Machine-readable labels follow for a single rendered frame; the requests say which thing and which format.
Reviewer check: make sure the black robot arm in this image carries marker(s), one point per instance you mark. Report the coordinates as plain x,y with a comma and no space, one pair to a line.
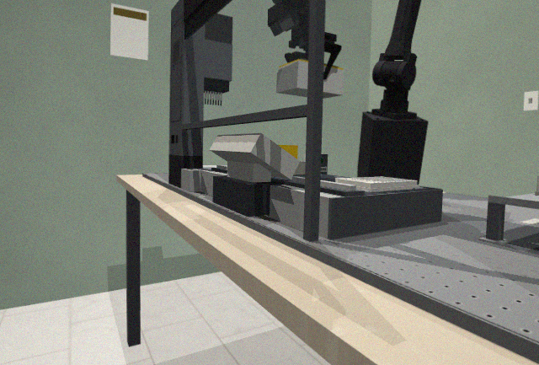
398,74

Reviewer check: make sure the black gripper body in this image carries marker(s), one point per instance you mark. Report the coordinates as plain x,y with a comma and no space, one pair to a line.
330,37

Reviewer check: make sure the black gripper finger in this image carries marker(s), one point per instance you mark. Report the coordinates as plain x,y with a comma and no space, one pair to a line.
334,50

